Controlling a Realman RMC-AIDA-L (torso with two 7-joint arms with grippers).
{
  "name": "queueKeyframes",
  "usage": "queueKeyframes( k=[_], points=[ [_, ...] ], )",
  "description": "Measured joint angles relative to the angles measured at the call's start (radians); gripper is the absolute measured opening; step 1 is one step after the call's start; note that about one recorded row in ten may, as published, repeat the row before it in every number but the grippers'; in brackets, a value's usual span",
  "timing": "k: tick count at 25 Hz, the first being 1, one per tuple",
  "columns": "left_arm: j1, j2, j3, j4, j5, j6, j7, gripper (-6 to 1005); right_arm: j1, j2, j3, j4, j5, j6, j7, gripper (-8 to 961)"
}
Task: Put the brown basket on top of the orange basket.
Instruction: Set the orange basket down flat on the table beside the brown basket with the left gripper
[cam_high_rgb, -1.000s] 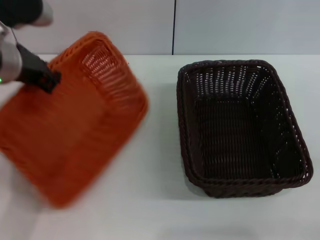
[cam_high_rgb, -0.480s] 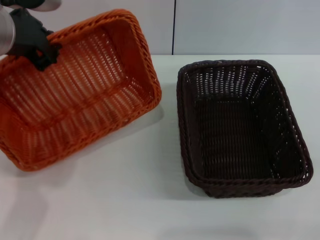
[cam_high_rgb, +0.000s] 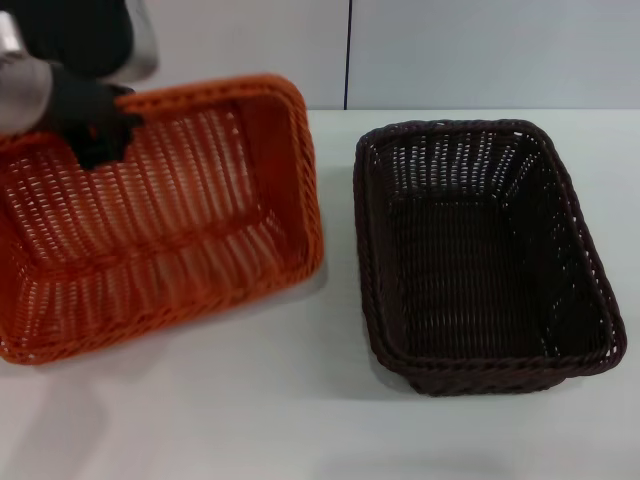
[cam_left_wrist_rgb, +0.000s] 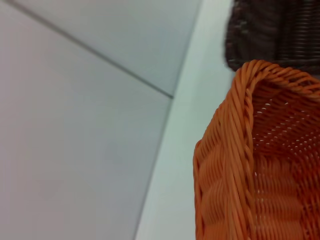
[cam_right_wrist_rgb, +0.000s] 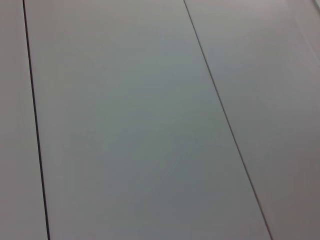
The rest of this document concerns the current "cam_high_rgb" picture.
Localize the orange woven plastic basket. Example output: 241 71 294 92
0 73 326 369

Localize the black vertical wall strip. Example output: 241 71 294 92
343 0 356 110

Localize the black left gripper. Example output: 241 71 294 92
47 63 146 172

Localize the dark brown woven plastic basket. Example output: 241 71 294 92
353 118 629 397

